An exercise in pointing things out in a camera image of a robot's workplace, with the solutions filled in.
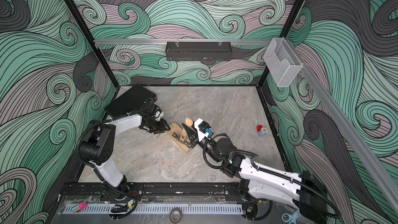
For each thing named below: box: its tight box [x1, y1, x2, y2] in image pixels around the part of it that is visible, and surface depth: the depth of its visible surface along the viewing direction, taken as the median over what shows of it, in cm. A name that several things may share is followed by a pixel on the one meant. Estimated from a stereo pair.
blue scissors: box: [281, 210, 301, 224], surface depth 68 cm
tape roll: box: [168, 207, 183, 224], surface depth 67 cm
